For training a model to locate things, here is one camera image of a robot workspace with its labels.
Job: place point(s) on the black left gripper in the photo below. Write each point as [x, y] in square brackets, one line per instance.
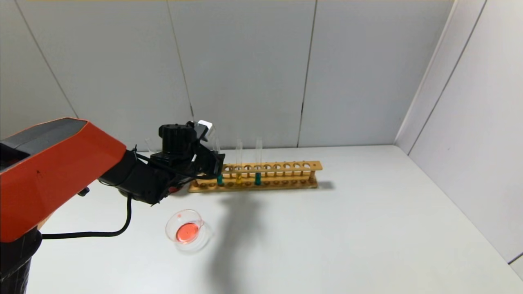
[214, 163]

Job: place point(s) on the test tube with blue pigment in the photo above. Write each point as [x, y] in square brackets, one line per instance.
[220, 180]

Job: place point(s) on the test tube with red pigment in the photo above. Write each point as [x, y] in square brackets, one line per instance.
[150, 145]

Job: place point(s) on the orange and black left arm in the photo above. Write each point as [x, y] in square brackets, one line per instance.
[53, 175]

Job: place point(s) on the test tube with yellow pigment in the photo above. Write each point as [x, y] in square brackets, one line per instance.
[239, 179]

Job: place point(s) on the test tube with teal pigment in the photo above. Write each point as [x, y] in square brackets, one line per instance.
[258, 179]

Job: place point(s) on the wooden test tube rack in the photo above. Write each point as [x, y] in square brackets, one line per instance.
[265, 181]

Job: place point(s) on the dark red plastic cup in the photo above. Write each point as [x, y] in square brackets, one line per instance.
[175, 189]

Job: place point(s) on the clear glass dish with spout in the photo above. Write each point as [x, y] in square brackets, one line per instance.
[187, 232]

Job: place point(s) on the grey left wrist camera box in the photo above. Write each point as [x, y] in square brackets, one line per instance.
[206, 127]

